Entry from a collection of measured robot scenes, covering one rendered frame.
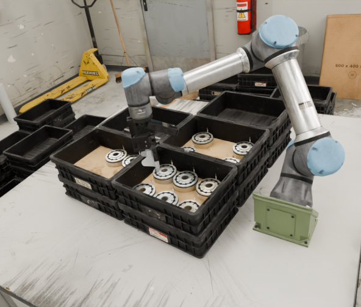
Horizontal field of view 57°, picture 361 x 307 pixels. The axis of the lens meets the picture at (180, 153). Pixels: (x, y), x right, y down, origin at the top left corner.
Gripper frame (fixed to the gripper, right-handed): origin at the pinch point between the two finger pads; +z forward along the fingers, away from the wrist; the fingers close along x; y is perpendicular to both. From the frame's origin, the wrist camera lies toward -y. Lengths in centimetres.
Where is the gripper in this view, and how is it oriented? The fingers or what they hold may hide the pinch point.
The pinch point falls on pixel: (158, 164)
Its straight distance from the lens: 121.8
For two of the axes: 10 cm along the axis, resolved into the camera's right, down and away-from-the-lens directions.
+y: -9.8, 2.0, -0.7
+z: 1.4, 8.7, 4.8
